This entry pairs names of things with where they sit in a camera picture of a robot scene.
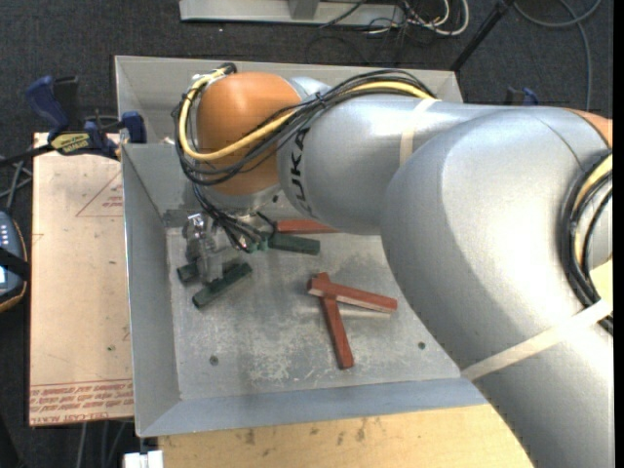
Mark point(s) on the dark green flat block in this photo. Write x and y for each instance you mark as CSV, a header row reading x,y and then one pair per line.
x,y
295,245
185,273
234,276

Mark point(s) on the red-brown flat block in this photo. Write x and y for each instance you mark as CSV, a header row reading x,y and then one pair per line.
x,y
356,294
340,337
302,226

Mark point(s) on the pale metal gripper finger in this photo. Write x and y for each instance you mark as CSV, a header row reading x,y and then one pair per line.
x,y
194,242
212,266

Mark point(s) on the grey metal bin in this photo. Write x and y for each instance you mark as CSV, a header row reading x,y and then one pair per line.
x,y
263,339

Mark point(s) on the brown cardboard board red print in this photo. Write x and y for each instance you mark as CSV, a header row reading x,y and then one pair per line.
x,y
78,285

